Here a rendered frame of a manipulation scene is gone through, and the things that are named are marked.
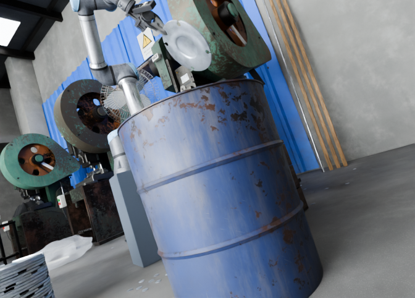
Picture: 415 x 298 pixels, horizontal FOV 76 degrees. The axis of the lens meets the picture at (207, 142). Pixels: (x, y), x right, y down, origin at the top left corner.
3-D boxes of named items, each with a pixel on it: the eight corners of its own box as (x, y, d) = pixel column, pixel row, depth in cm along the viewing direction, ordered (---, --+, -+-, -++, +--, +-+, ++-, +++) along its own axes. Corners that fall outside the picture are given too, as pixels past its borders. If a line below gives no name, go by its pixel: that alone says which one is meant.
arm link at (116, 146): (112, 159, 144) (105, 135, 145) (137, 152, 148) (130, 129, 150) (112, 155, 133) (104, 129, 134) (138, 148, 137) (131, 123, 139)
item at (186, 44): (204, 24, 116) (204, 23, 116) (154, 17, 128) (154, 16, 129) (215, 76, 138) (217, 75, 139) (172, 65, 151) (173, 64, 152)
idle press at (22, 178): (28, 262, 337) (-3, 133, 358) (0, 268, 390) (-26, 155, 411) (125, 222, 465) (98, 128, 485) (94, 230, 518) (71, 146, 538)
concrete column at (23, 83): (58, 242, 546) (9, 53, 598) (50, 244, 569) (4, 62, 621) (78, 234, 580) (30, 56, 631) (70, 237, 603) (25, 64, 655)
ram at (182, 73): (195, 94, 196) (183, 58, 200) (181, 102, 205) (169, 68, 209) (209, 95, 210) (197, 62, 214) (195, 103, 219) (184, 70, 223)
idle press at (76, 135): (99, 248, 240) (50, 72, 261) (57, 255, 300) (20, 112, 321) (204, 200, 360) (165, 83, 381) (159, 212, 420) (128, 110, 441)
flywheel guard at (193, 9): (213, 56, 151) (170, -67, 160) (180, 80, 167) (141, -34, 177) (280, 75, 234) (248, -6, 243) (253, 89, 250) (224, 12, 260)
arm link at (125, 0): (128, -11, 125) (119, -2, 120) (136, -4, 126) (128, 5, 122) (123, 0, 130) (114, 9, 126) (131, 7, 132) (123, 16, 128)
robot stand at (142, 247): (143, 268, 121) (116, 173, 127) (133, 264, 136) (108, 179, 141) (178, 251, 131) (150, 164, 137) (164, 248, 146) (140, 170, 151)
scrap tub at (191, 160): (301, 352, 41) (202, 68, 47) (138, 330, 65) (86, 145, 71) (346, 242, 75) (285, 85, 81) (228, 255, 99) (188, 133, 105)
